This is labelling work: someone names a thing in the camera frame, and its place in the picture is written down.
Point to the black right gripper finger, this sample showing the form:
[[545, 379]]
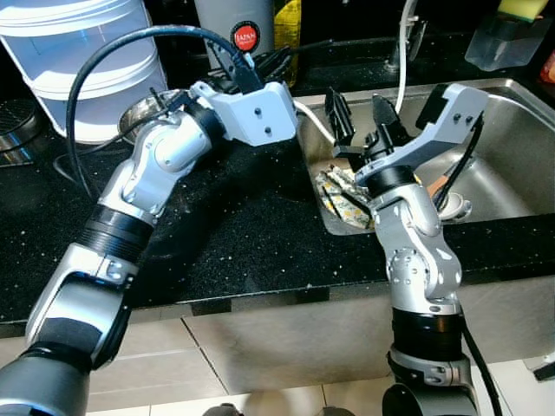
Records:
[[386, 126], [342, 117]]

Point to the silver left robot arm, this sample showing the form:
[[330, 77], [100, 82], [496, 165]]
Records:
[[156, 165]]

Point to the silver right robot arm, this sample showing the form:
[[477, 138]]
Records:
[[421, 251]]

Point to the yellow liquid bottle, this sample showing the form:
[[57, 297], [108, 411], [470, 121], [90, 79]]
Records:
[[288, 26]]

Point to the patterned plate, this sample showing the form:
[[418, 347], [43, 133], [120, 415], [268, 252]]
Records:
[[342, 199]]

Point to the grey cup with red sticker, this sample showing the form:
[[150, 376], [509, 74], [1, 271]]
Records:
[[234, 22]]

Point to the white faucet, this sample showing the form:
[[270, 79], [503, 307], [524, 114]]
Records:
[[403, 52]]

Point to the small white cup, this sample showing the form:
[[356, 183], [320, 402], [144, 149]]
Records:
[[458, 206]]

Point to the stainless steel sink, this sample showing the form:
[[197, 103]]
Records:
[[512, 147]]

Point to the clear plastic sponge holder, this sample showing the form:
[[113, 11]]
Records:
[[499, 48]]

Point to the yellow sponge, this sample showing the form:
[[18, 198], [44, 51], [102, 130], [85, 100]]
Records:
[[525, 9]]

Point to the black robot right foot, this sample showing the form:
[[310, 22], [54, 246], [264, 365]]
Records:
[[336, 411]]

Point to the black robot foot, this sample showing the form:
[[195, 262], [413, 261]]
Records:
[[224, 410], [336, 411]]

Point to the black round strainer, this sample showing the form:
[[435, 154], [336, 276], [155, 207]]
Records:
[[19, 130]]

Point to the black robot left foot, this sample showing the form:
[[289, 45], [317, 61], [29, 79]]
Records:
[[224, 410]]

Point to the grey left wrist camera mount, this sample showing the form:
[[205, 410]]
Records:
[[256, 113]]

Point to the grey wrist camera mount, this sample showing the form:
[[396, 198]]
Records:
[[256, 113], [451, 121]]

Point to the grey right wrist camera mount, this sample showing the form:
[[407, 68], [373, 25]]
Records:
[[451, 121]]

